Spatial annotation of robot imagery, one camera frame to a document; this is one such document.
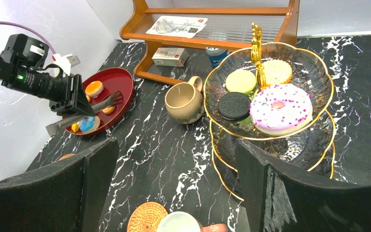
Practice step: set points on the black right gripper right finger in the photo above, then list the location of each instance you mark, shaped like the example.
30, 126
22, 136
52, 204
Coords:
281, 197

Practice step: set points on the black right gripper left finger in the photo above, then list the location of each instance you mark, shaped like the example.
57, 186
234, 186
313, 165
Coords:
64, 196

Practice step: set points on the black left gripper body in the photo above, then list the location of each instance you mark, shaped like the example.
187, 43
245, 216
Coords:
69, 98

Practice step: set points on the orange white round cake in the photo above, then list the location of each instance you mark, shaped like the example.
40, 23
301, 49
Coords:
94, 89

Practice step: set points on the orange round cookie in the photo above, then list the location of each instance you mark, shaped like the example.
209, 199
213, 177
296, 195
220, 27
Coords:
108, 110
277, 72

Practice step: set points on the pink frosted donut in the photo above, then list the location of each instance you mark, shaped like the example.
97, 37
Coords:
281, 109

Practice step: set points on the black round cookie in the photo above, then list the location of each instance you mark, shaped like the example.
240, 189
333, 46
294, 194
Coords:
234, 106

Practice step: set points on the green round cookie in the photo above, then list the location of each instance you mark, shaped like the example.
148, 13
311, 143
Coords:
242, 81

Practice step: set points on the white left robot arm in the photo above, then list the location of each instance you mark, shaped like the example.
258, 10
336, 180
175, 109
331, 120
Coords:
22, 69

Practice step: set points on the yellow striped toy cake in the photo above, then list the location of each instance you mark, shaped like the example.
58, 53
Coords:
75, 127

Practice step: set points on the blue frosted donut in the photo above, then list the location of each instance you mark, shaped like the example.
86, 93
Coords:
89, 124

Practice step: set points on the left woven rattan coaster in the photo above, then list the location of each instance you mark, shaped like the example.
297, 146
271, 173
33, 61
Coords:
66, 156

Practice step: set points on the woven rattan coaster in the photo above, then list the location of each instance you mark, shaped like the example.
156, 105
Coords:
146, 217
66, 156

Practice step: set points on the red round tray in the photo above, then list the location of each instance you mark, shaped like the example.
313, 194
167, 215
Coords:
114, 80

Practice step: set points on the centre woven rattan coaster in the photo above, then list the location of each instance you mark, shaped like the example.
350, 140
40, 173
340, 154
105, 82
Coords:
146, 217

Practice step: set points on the three-tier glass gold stand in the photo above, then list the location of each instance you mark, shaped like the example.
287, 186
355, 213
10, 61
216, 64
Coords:
310, 148

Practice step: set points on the small white red box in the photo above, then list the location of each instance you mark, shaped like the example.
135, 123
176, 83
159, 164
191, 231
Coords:
173, 57

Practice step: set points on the pink floral mug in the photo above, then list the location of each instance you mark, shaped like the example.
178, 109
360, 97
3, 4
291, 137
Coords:
184, 222

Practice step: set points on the beige ceramic pitcher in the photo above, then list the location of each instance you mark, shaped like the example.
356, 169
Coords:
184, 101

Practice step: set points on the white plastic packet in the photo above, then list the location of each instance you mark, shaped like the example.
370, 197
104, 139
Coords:
178, 26

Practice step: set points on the blue bottle cap jar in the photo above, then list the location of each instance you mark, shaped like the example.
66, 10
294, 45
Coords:
216, 55

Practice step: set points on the wooden shelf rack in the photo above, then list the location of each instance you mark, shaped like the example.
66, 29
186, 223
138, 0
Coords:
227, 28

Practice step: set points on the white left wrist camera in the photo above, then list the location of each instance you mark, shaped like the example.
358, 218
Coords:
65, 63

